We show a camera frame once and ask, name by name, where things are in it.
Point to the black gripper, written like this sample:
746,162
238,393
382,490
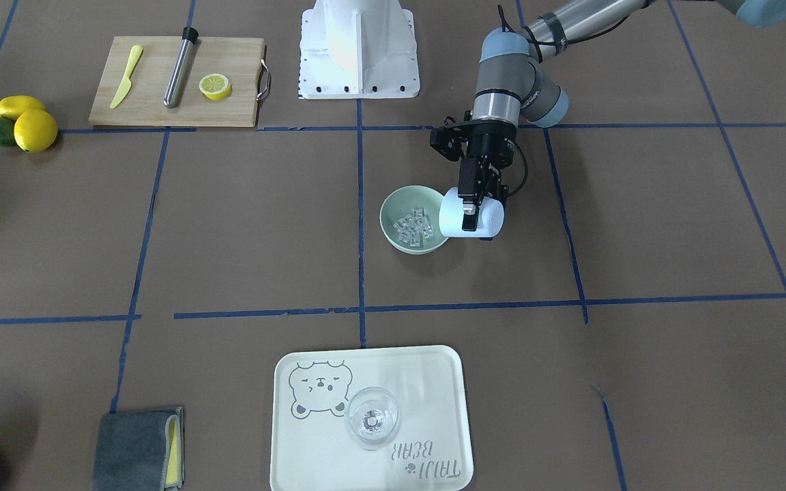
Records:
490,146

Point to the light blue cup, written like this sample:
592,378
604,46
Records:
457,219

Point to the green bowl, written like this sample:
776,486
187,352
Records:
402,201

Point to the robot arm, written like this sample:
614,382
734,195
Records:
512,87

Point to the ice cubes in green bowl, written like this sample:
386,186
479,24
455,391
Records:
414,229

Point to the clear wine glass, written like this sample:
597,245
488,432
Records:
373,418

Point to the half lemon slice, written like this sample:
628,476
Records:
215,87

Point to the cream bear tray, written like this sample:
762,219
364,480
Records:
311,448

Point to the yellow plastic knife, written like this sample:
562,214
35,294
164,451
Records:
125,84

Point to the yellow lemon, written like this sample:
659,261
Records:
35,131
12,107

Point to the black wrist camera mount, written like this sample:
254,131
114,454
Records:
453,139

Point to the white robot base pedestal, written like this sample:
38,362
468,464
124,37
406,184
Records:
358,50

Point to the metal handled knife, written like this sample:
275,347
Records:
174,90

